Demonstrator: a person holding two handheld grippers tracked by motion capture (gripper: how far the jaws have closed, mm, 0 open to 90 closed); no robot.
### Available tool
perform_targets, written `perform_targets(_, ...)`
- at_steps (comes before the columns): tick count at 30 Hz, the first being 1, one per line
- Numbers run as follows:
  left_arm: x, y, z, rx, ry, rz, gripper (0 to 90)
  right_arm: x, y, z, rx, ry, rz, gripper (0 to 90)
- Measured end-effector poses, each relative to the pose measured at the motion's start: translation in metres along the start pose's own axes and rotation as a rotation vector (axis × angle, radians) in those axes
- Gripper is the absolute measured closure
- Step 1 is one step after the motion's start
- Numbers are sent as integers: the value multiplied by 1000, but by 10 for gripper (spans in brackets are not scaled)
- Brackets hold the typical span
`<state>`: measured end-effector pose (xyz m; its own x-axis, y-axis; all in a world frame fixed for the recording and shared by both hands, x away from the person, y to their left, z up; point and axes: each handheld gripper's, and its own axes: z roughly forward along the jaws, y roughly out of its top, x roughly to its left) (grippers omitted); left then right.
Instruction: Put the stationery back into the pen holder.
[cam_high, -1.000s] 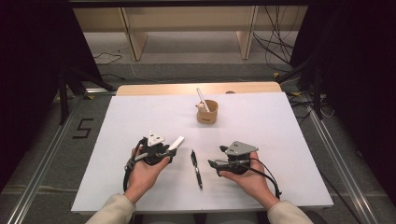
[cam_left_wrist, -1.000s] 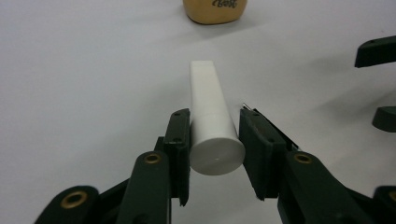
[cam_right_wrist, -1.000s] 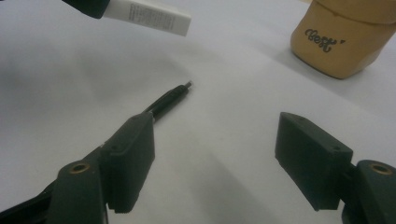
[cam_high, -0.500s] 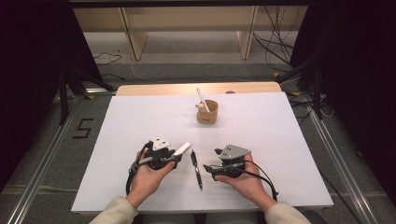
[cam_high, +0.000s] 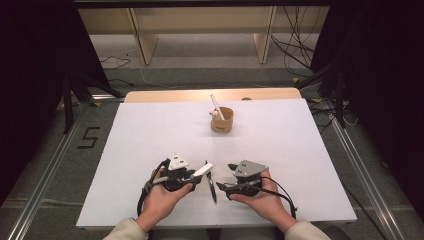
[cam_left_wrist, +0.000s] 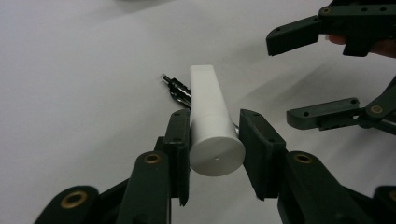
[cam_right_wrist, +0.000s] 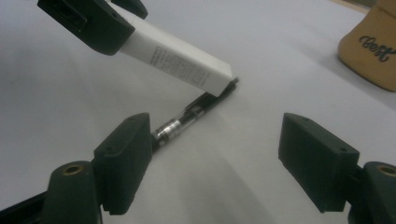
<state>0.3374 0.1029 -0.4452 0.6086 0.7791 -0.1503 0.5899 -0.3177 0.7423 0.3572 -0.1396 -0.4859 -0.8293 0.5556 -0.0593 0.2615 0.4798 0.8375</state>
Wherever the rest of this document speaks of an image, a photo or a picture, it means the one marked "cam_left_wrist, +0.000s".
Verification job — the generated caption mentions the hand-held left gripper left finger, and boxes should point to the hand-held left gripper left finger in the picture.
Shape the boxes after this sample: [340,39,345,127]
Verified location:
[155,108,191,207]

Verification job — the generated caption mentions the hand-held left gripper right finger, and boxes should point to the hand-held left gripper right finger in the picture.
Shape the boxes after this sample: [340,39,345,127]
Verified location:
[238,108,288,201]

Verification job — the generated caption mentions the white tube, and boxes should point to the white tube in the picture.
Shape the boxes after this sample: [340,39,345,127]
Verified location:
[188,63,248,178]

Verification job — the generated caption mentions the white table cover board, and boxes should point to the white table cover board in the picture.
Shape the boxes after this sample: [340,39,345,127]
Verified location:
[0,0,396,224]

